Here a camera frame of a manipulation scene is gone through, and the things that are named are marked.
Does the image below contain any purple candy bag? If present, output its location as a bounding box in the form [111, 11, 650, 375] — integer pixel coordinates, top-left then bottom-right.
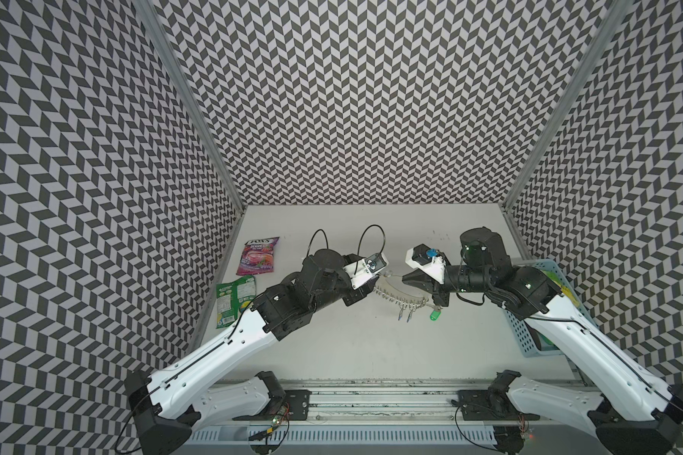
[236, 237, 279, 276]

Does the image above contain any base wiring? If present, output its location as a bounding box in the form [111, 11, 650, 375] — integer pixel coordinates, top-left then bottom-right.
[247, 405, 291, 455]
[452, 397, 533, 455]

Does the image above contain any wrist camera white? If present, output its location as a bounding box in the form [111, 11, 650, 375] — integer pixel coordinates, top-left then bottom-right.
[405, 244, 449, 284]
[343, 253, 388, 289]

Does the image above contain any aluminium frame rail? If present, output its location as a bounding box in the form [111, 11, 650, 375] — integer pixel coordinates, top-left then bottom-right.
[170, 379, 599, 455]

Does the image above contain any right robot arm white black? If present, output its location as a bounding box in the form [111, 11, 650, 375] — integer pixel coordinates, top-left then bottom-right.
[402, 227, 683, 454]

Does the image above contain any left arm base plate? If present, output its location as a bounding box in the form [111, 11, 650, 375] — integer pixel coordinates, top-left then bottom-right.
[233, 389, 312, 421]

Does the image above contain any key with green tag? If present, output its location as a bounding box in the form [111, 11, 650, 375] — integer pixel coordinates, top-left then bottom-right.
[430, 306, 442, 322]

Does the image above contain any right base wiring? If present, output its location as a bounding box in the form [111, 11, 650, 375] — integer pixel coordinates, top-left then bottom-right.
[452, 397, 533, 455]

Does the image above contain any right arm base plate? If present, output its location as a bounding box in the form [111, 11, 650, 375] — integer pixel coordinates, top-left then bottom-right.
[456, 390, 541, 422]

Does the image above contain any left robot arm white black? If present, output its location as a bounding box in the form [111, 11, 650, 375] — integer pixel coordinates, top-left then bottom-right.
[124, 248, 388, 454]

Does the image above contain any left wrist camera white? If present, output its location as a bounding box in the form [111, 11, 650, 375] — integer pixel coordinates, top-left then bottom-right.
[343, 253, 388, 289]

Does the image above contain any light blue plastic basket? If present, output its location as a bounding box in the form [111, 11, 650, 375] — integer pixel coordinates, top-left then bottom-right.
[504, 259, 597, 358]

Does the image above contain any left base wiring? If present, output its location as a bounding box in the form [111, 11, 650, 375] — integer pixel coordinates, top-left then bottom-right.
[247, 405, 291, 455]

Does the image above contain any green candy bag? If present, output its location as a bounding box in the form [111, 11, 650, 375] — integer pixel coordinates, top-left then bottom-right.
[214, 275, 256, 329]

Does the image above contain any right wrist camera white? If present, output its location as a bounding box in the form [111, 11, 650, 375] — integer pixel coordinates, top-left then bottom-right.
[405, 244, 449, 284]

